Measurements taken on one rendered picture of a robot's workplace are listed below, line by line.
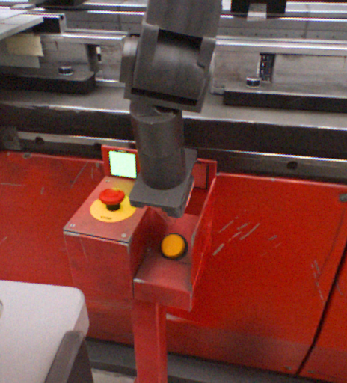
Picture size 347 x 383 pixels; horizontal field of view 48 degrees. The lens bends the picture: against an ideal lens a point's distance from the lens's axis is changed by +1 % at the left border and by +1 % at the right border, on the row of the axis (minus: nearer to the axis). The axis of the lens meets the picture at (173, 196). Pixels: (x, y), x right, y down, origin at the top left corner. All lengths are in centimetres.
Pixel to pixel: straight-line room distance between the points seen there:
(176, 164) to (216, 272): 48
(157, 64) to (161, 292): 36
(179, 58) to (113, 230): 29
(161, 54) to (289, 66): 44
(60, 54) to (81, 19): 27
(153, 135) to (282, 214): 42
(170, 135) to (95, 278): 30
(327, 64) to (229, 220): 34
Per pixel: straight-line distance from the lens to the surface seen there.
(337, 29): 104
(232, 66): 78
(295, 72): 78
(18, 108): 80
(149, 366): 88
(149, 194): 47
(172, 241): 63
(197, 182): 64
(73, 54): 85
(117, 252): 58
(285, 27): 103
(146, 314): 75
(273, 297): 94
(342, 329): 102
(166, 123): 41
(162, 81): 37
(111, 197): 59
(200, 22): 36
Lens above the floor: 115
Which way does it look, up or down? 35 degrees down
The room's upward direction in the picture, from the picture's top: straight up
